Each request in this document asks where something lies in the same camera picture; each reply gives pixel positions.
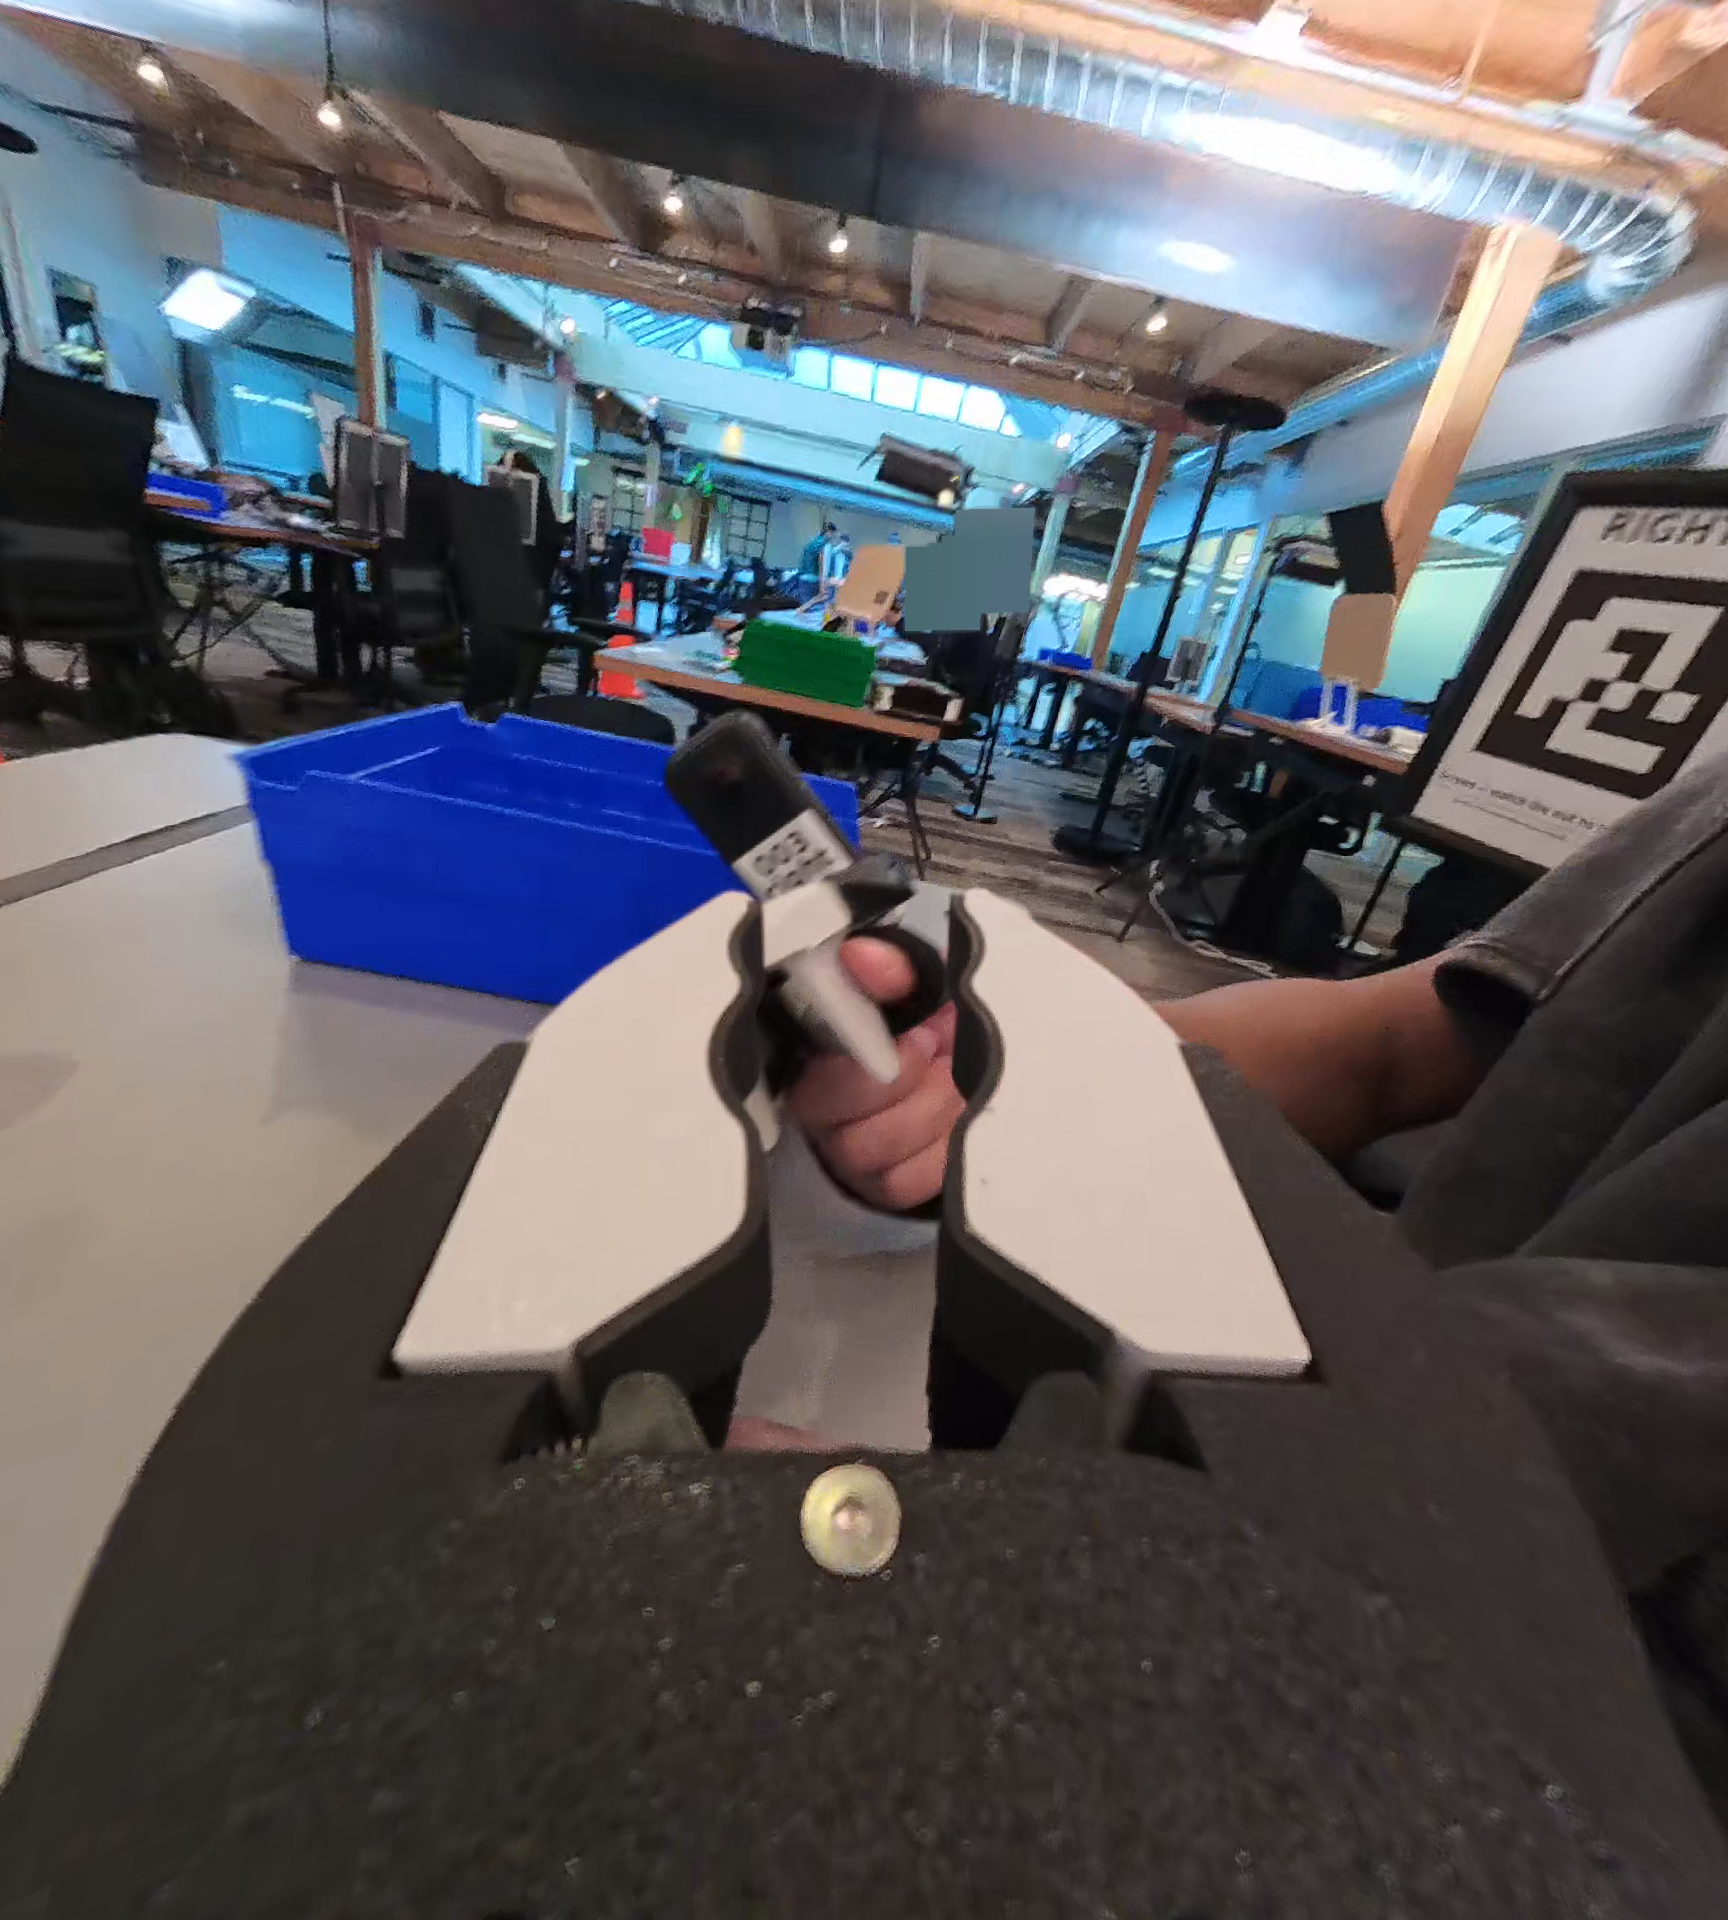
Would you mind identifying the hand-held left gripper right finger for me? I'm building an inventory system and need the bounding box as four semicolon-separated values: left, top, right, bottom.
930;888;1316;1454

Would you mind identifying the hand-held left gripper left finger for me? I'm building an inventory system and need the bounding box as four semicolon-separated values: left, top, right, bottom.
389;891;776;1454

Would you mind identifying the blue plastic bin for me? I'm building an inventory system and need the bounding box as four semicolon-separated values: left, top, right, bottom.
235;702;863;1007

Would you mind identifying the person's right hand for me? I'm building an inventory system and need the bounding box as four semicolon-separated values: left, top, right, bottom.
787;935;974;1213

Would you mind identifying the wooden table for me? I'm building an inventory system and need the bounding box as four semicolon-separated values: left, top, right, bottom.
594;629;985;752

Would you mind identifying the green plastic bin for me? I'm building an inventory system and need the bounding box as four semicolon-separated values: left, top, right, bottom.
732;613;878;708

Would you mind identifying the tan board on stand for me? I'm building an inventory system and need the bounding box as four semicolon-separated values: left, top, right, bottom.
840;541;907;640

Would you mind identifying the black office chair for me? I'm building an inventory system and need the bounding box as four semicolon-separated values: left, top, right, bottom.
0;355;206;722
406;463;611;708

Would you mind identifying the black hanging panel light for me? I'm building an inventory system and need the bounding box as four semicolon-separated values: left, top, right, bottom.
869;434;974;504

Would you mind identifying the person's dark shirt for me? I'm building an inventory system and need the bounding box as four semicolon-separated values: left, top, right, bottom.
1344;703;1728;1920

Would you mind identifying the document stand with black board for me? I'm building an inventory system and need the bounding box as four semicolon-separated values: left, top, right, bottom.
1320;501;1405;737

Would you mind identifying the framed marker sign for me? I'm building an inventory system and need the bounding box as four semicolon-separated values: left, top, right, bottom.
1379;463;1728;880

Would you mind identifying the silver air duct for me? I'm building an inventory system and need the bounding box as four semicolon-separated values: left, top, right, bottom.
863;0;1697;324

